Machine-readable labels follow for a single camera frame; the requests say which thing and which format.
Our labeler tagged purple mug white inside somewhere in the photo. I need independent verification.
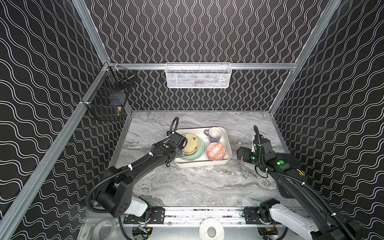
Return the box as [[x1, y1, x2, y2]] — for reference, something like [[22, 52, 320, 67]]
[[204, 127, 223, 143]]

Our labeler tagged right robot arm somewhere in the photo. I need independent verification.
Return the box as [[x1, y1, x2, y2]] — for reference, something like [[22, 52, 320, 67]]
[[237, 144, 362, 240]]

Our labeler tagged black wire wall basket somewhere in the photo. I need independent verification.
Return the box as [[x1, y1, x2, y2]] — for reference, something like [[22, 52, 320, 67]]
[[82, 62, 137, 123]]

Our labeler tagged clear wire wall basket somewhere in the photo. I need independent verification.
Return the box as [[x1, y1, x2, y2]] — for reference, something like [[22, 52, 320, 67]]
[[165, 62, 232, 89]]

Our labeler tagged mint green flower plate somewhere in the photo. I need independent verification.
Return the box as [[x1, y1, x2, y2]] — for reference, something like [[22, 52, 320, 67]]
[[181, 137, 206, 161]]

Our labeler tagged red white patterned bowl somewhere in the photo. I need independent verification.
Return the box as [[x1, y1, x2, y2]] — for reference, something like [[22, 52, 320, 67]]
[[206, 142, 227, 161]]

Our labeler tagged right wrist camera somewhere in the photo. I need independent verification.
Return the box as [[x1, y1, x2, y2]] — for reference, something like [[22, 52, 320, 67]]
[[252, 135, 274, 154]]

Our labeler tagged white tape roll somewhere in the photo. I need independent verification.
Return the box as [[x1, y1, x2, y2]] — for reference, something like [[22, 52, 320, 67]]
[[199, 218, 225, 240]]

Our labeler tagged white plastic bin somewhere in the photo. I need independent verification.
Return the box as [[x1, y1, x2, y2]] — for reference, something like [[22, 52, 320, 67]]
[[174, 127, 233, 168]]

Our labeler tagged cream painted plate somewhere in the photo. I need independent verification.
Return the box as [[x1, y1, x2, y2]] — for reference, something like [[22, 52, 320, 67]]
[[183, 133, 200, 156]]

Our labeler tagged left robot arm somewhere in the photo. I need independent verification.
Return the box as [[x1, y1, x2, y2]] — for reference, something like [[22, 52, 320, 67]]
[[86, 143, 185, 218]]

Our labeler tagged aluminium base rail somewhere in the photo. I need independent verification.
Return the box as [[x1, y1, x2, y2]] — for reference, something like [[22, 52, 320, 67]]
[[86, 206, 326, 226]]

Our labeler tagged clear tape roll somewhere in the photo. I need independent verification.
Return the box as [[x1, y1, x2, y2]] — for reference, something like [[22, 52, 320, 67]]
[[92, 220, 118, 240]]

